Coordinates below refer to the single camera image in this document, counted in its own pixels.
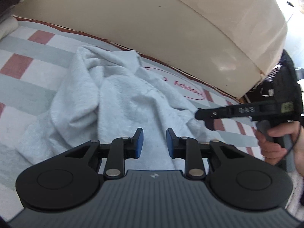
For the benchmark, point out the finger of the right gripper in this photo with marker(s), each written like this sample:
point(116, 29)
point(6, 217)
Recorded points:
point(258, 109)

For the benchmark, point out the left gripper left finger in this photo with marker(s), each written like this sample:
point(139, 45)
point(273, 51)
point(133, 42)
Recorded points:
point(74, 177)

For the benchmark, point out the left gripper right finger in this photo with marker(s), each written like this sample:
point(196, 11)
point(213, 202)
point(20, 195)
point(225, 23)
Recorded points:
point(233, 176)

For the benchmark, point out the light grey cat t-shirt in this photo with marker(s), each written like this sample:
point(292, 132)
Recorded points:
point(106, 95)

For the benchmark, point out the black bag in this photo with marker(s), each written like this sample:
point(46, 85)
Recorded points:
point(266, 90)

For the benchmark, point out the beige leather sofa backrest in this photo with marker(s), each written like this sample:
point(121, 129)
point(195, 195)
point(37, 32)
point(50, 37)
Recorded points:
point(230, 44)

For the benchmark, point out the plaid grey red blanket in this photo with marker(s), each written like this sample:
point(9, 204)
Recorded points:
point(34, 61)

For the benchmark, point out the white folded garment bottom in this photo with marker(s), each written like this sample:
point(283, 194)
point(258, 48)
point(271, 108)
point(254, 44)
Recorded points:
point(8, 26)

